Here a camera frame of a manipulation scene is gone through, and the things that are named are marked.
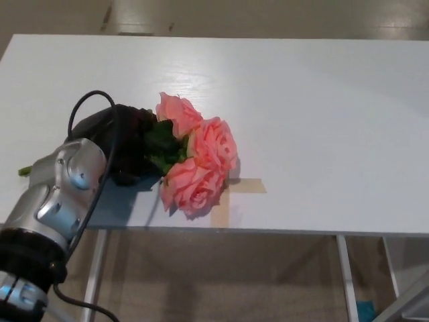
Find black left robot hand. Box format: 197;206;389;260
68;104;159;187

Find pink rose bouquet green stems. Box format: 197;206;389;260
18;91;239;221

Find white table leg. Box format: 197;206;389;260
335;235;360;322
81;230;110;322
381;237;401;300

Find teal object on floor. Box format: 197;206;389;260
355;299;376;322

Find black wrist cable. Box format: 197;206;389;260
50;89;122;322

